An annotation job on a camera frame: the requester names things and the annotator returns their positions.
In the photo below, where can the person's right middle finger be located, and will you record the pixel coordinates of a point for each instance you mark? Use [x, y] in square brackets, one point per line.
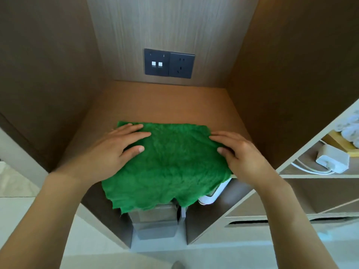
[227, 134]

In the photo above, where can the white rolled towels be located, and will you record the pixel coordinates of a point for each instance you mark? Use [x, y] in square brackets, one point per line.
[350, 128]

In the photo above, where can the dark wall power socket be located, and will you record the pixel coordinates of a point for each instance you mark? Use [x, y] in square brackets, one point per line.
[181, 65]

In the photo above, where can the green fuzzy cloth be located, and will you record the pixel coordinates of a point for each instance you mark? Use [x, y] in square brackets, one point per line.
[171, 168]

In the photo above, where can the beige shelf unit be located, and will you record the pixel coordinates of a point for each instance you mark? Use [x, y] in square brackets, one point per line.
[308, 190]

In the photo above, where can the white plastic container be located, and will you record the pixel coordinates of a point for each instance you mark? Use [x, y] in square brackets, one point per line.
[213, 196]

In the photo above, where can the white power adapter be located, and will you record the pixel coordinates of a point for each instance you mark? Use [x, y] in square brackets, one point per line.
[333, 158]

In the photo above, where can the yellow box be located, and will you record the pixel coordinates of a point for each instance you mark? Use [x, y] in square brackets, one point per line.
[338, 140]

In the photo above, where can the person's left hand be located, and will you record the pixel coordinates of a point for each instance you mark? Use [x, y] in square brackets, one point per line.
[103, 156]

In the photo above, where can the person's left middle finger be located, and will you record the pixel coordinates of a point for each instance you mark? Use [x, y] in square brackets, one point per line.
[131, 128]

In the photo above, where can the person's right thumb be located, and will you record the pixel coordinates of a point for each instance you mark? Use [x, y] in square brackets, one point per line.
[225, 155]

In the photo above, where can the grey trash bin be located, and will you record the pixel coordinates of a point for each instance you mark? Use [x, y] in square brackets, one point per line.
[157, 221]

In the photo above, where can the person's left thumb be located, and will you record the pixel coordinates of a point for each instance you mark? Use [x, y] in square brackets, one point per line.
[133, 154]

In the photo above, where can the person's right hand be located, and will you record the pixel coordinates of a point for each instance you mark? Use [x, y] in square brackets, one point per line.
[246, 162]

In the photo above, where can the person's right forearm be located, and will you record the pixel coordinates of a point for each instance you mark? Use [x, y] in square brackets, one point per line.
[291, 224]

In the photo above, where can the dark wall switch panel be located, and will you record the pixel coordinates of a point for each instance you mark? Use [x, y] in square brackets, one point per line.
[157, 62]

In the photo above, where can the person's left forearm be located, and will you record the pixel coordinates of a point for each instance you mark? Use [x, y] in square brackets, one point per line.
[42, 224]

